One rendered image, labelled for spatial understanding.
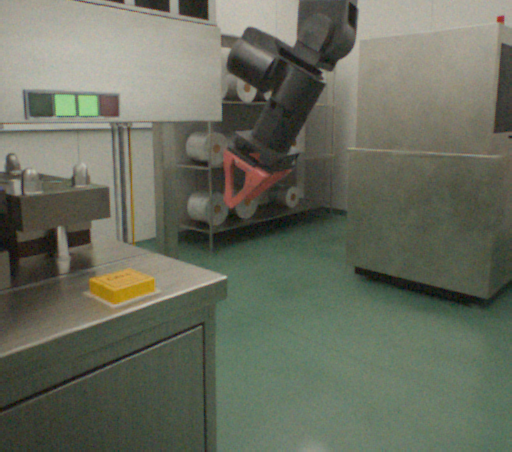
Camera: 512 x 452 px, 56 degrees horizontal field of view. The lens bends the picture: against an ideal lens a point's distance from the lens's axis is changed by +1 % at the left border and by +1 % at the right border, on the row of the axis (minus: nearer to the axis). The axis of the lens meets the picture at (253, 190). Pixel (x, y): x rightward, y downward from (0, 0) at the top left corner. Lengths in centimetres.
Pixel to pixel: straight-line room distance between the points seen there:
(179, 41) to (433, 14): 393
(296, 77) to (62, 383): 50
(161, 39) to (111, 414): 103
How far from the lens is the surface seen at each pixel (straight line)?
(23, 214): 87
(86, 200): 91
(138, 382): 78
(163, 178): 166
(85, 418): 75
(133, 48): 140
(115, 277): 75
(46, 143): 382
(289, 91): 61
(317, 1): 60
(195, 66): 153
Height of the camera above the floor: 116
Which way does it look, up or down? 9 degrees down
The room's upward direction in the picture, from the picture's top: straight up
